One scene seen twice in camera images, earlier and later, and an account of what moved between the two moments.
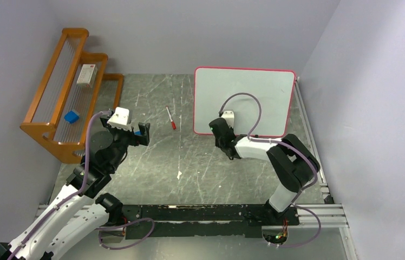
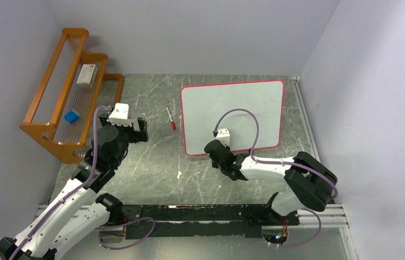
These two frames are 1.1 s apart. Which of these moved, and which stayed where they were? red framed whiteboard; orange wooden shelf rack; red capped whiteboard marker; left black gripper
Moved: red framed whiteboard
Stayed: left black gripper; orange wooden shelf rack; red capped whiteboard marker
